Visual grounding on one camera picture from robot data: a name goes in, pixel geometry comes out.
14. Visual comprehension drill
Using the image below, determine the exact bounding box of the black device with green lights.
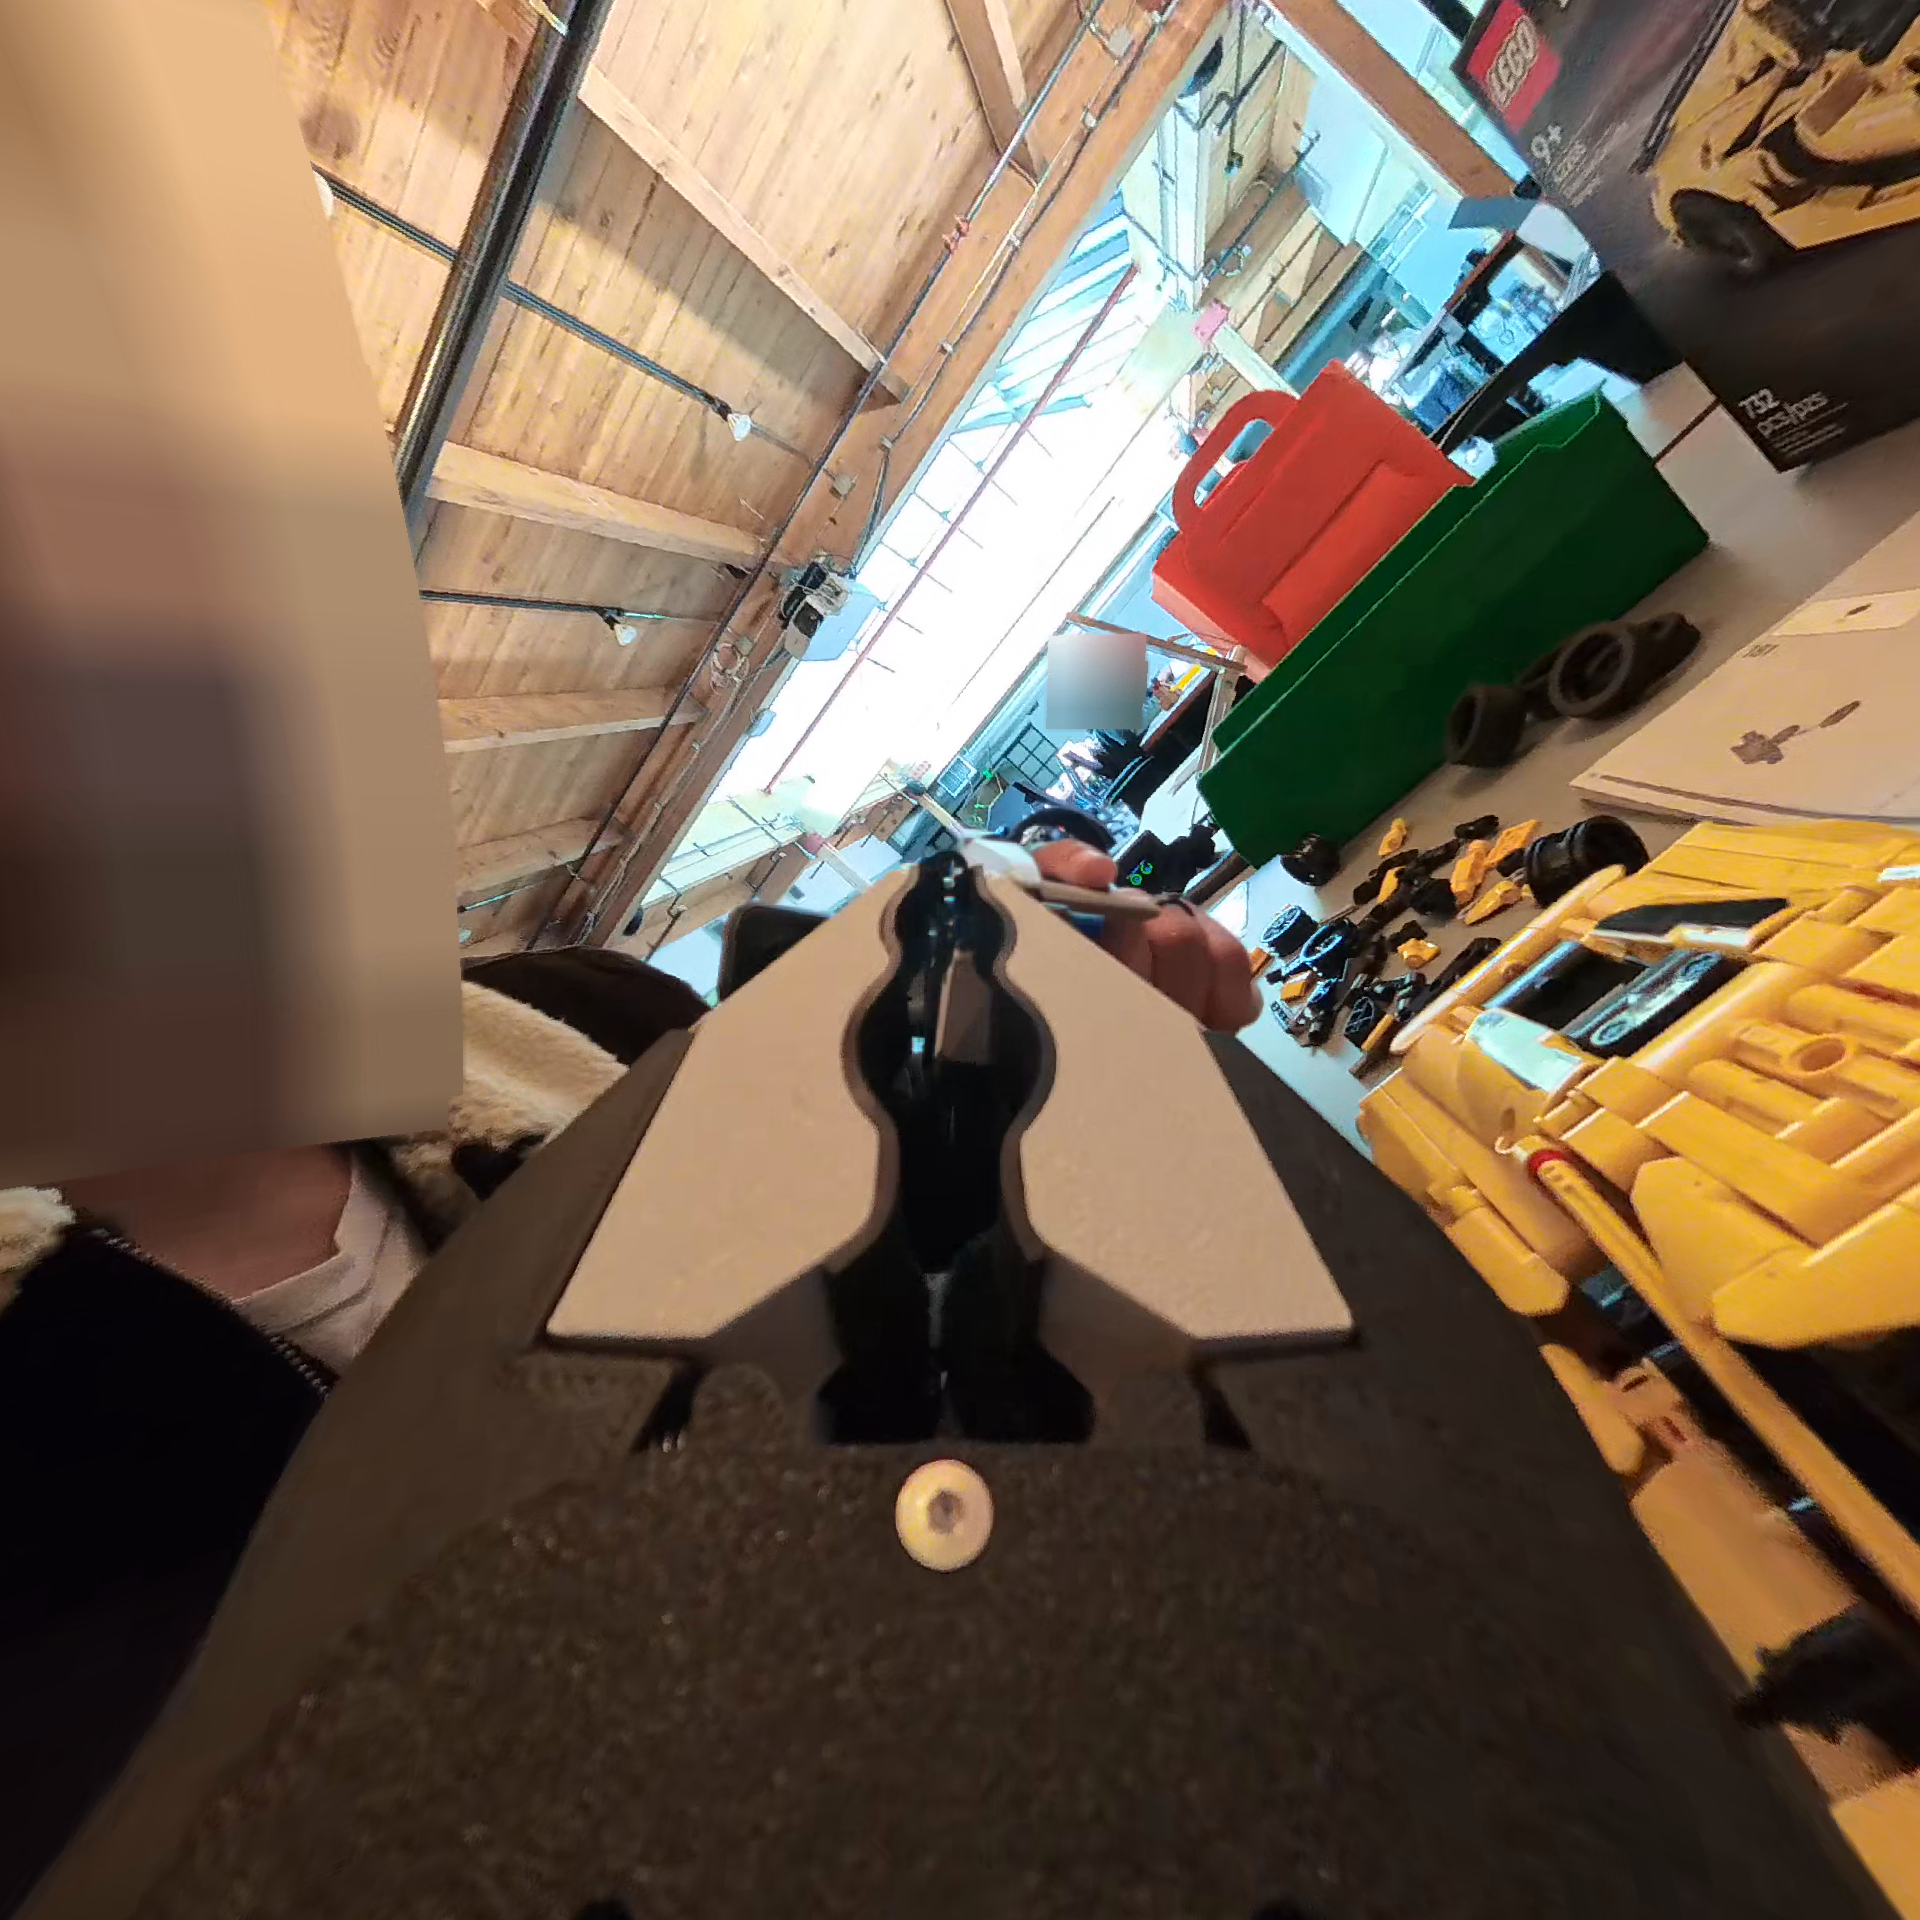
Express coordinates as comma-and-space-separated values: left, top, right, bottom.
1117, 828, 1221, 906

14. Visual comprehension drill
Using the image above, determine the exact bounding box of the pile of black yellow bricks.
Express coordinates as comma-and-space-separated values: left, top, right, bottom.
1252, 816, 1539, 1075

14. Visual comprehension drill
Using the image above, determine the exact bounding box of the black toy wheel rim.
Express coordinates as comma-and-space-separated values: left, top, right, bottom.
1522, 816, 1649, 912

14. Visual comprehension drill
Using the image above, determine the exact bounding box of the building instruction booklet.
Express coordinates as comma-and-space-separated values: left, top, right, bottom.
1572, 517, 1920, 828

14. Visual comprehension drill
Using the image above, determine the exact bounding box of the yellow toy brick car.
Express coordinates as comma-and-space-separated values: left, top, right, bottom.
1357, 816, 1920, 1920

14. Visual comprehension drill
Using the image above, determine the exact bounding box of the red cardboard carrier box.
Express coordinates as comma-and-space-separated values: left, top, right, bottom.
1153, 359, 1474, 670

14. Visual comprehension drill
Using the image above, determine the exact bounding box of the person's left hand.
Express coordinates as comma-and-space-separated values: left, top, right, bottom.
1038, 837, 1265, 1037

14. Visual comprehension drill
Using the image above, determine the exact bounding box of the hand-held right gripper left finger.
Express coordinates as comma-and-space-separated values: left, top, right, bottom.
546, 866, 951, 1444

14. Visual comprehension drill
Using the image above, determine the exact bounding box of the black office chair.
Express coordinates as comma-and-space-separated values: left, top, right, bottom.
1441, 270, 1683, 452

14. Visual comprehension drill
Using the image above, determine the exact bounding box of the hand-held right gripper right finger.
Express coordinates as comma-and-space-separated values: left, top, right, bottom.
959, 870, 1355, 1442

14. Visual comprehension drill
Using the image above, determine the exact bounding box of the white shirt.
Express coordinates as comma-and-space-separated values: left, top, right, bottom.
223, 1147, 429, 1370

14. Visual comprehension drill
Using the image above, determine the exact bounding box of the green plastic bin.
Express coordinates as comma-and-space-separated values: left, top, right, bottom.
1198, 394, 1713, 868

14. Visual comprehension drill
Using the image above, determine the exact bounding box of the toy car set box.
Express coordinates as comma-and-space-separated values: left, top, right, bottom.
1452, 0, 1920, 474

